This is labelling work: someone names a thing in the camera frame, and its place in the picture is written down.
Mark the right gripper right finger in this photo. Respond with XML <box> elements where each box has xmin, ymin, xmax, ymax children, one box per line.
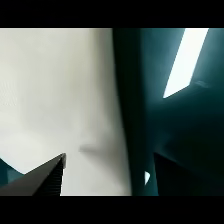
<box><xmin>152</xmin><ymin>151</ymin><xmax>224</xmax><ymax>197</ymax></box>

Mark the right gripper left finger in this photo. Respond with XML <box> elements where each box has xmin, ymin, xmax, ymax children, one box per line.
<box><xmin>0</xmin><ymin>152</ymin><xmax>67</xmax><ymax>197</ymax></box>

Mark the cream shirt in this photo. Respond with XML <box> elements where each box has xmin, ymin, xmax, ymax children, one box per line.
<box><xmin>0</xmin><ymin>28</ymin><xmax>132</xmax><ymax>197</ymax></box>

